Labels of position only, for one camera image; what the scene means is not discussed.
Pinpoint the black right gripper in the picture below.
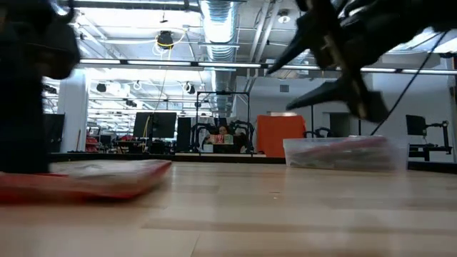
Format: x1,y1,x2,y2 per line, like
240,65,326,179
266,0,391,124

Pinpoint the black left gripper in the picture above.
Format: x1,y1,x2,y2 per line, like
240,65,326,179
0,0,81,175

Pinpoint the red and blue popcorn bag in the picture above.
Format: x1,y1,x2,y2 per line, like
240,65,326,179
294,136,392,160

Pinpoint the red butter popcorn bag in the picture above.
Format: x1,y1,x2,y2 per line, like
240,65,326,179
0,158,173,205

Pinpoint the white pillar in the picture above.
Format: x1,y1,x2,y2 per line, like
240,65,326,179
59,69,89,153

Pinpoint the orange cloth cover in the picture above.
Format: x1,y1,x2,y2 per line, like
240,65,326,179
256,114,307,158

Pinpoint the person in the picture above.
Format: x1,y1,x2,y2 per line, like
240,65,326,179
214,124,235,146

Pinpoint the small black monitor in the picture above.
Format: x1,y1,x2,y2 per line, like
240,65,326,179
406,114,428,136

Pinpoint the clear plastic bin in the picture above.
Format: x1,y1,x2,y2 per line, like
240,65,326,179
283,134,411,173

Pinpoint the large black monitor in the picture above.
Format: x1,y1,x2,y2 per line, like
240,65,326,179
133,111,178,139

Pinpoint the black upright panel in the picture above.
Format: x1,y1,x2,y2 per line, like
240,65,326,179
176,116,192,153

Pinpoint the black round ceiling fixture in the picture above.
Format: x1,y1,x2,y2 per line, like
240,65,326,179
156,30,175,50

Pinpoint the white light bar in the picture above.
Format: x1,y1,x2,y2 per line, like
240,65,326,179
76,58,457,76

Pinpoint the black metal table frame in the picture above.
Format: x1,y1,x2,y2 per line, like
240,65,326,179
48,152,457,175

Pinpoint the black background rig frame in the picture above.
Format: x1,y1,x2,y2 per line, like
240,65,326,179
195,91,251,154

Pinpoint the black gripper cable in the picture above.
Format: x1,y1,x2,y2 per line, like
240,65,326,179
370,30,451,136

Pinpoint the silver ventilation duct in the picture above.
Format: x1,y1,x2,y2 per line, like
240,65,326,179
199,0,238,115

